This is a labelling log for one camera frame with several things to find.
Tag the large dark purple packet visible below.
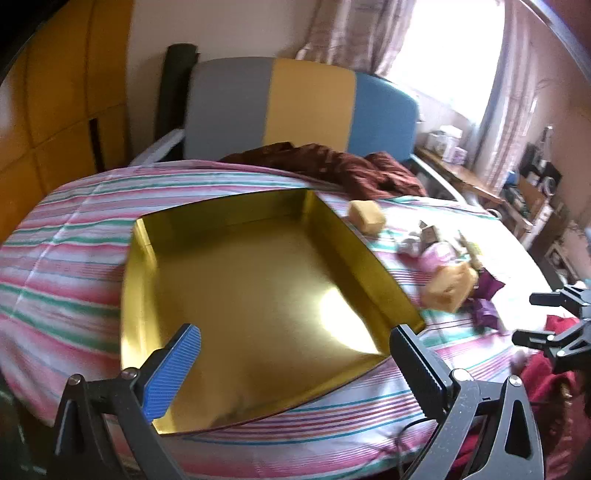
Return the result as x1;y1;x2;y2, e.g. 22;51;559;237
471;268;504;301

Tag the grey yellow blue headboard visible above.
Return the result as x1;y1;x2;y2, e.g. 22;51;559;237
184;58;420;162

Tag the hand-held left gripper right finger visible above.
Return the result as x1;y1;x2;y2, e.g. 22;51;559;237
389;324;546;480

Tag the brown wooden wardrobe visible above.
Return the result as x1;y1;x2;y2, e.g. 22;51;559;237
0;0;134;232

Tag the black rolled mat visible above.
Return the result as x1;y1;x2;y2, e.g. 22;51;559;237
154;44;200;148

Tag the black cable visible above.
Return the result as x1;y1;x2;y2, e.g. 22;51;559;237
394;418;435;467

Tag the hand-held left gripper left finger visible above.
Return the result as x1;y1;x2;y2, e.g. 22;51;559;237
53;323;204;480

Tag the yellow sponge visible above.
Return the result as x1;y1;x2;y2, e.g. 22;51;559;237
422;262;478;313
347;199;386;234

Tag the maroon crumpled cloth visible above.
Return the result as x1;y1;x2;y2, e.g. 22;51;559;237
219;142;428;200

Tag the pink patterned curtain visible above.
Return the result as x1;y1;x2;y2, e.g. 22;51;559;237
295;0;416;77

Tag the white medicine box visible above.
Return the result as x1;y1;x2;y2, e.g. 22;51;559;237
426;130;462;155

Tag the pink packet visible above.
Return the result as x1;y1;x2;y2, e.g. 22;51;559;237
418;242;458;273

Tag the gold metal tin tray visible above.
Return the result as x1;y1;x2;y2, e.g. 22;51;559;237
119;188;426;435

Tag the small bright purple packet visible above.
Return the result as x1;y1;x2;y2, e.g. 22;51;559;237
468;299;506;333

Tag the cluttered storage shelf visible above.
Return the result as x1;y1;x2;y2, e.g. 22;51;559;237
501;124;583;278

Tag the green yellow noodle packet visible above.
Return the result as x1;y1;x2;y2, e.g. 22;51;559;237
457;231;485;271

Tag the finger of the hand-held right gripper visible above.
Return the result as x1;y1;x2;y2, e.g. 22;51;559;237
512;319;591;376
529;284;591;321

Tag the white bed rail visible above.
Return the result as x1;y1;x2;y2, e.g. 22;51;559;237
411;154;467;201
129;129;185;167

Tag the wooden side desk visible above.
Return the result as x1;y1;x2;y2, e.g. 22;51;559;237
416;147;534;232

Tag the red cloth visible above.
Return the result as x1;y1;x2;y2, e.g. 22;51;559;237
517;314;591;480

